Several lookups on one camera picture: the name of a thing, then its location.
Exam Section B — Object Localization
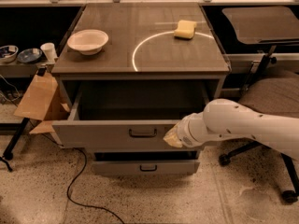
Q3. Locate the grey top drawer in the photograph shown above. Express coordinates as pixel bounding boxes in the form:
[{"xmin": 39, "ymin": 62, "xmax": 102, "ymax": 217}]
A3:
[{"xmin": 53, "ymin": 79, "xmax": 210, "ymax": 152}]

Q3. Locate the grey drawer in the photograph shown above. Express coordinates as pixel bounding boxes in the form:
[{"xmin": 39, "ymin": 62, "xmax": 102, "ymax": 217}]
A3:
[
  {"xmin": 93, "ymin": 150, "xmax": 199, "ymax": 176},
  {"xmin": 53, "ymin": 79, "xmax": 210, "ymax": 152}
]

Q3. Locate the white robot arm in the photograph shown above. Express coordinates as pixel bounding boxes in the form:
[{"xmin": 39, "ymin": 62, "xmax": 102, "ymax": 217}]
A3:
[{"xmin": 164, "ymin": 99, "xmax": 299, "ymax": 160}]

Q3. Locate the grey bottom drawer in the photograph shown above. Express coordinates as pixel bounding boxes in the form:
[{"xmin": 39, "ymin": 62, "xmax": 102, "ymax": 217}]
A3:
[{"xmin": 93, "ymin": 150, "xmax": 199, "ymax": 176}]

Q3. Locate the grey drawer cabinet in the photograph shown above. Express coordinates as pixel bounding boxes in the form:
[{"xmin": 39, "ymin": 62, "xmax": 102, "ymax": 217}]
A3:
[{"xmin": 50, "ymin": 3, "xmax": 232, "ymax": 161}]

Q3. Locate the yellow sponge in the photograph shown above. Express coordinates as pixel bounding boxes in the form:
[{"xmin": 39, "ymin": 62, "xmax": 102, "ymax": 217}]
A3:
[{"xmin": 174, "ymin": 20, "xmax": 197, "ymax": 39}]

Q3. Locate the black office chair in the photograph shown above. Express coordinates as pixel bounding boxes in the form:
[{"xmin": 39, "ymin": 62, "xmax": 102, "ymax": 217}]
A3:
[{"xmin": 218, "ymin": 6, "xmax": 299, "ymax": 203}]

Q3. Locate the white bowl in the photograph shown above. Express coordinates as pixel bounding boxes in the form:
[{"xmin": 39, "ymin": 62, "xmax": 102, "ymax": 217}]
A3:
[{"xmin": 67, "ymin": 29, "xmax": 109, "ymax": 55}]

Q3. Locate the brown cardboard box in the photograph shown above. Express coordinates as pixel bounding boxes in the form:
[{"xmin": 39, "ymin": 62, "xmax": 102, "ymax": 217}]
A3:
[{"xmin": 14, "ymin": 72, "xmax": 70, "ymax": 134}]

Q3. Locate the white paper cup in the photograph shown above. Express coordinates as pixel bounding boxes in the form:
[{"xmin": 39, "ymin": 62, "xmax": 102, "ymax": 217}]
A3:
[{"xmin": 40, "ymin": 43, "xmax": 57, "ymax": 63}]

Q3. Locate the blue plate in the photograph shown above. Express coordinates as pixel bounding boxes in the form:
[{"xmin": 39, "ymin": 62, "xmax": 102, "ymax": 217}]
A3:
[{"xmin": 17, "ymin": 48, "xmax": 42, "ymax": 63}]

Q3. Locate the black stand leg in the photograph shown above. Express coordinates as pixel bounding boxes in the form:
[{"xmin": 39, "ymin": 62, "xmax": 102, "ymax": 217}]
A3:
[{"xmin": 1, "ymin": 118, "xmax": 29, "ymax": 161}]

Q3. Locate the grey side shelf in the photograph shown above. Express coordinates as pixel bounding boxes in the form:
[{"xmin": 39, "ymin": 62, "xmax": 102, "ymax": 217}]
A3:
[{"xmin": 0, "ymin": 59, "xmax": 54, "ymax": 78}]

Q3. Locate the black top drawer handle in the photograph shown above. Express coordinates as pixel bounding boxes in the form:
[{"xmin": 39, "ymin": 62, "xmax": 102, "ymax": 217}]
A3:
[{"xmin": 128, "ymin": 129, "xmax": 158, "ymax": 138}]

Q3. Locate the black drawer handle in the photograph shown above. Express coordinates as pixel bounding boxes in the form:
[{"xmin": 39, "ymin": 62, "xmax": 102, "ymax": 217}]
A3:
[
  {"xmin": 139, "ymin": 164, "xmax": 158, "ymax": 173},
  {"xmin": 128, "ymin": 129, "xmax": 158, "ymax": 138}
]

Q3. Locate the black bottom drawer handle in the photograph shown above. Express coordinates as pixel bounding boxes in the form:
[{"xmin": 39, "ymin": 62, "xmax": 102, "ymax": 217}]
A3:
[{"xmin": 139, "ymin": 164, "xmax": 158, "ymax": 173}]

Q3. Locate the black floor cable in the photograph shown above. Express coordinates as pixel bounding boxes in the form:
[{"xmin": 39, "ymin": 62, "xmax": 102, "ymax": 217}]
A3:
[{"xmin": 41, "ymin": 133, "xmax": 126, "ymax": 224}]

